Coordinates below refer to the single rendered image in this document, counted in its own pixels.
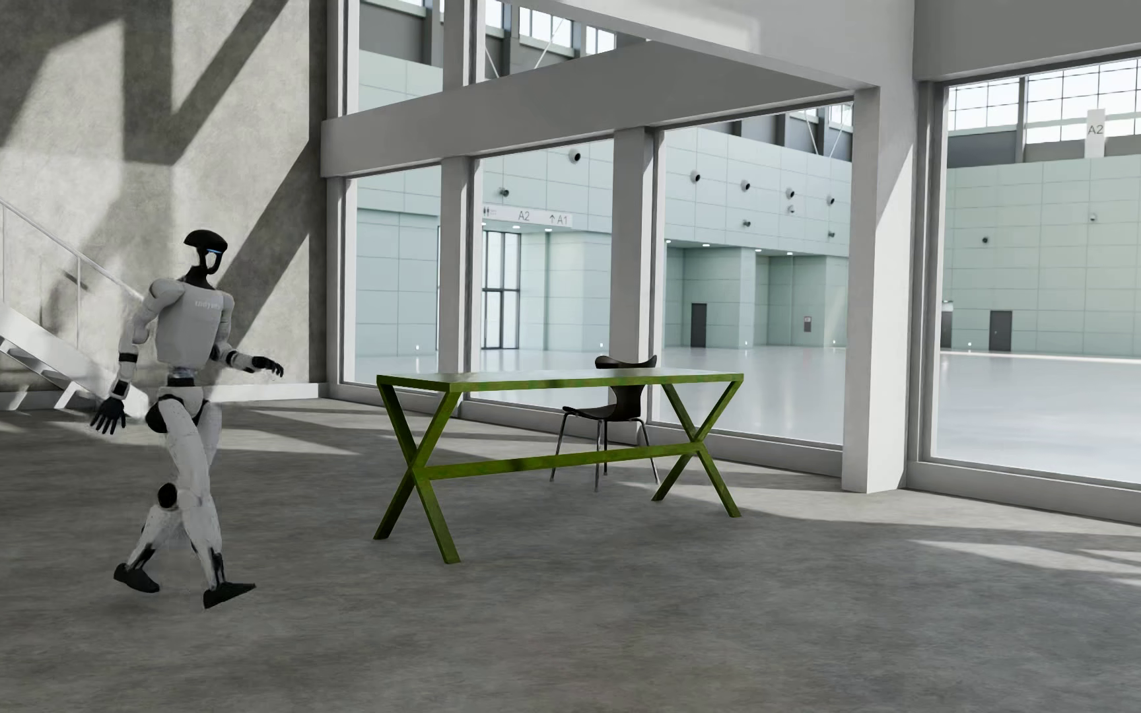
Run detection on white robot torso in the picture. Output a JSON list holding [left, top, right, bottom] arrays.
[[151, 276, 236, 388]]

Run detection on black robot head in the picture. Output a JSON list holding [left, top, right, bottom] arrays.
[[183, 230, 229, 277]]

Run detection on white right robot leg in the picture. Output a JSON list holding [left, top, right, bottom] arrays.
[[113, 392, 197, 595]]

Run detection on white left robot leg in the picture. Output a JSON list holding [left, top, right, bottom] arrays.
[[170, 394, 258, 610]]

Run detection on green x-leg desk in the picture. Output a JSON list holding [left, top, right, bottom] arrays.
[[372, 368, 746, 566]]

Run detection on hanging A2 A1 direction sign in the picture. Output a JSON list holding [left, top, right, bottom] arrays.
[[482, 205, 574, 230]]

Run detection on white robot leg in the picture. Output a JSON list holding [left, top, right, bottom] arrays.
[[113, 392, 197, 595], [170, 394, 258, 610]]

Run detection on black chair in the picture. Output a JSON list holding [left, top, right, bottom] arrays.
[[549, 355, 661, 493]]

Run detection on white staircase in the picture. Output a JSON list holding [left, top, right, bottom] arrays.
[[0, 297, 150, 420]]

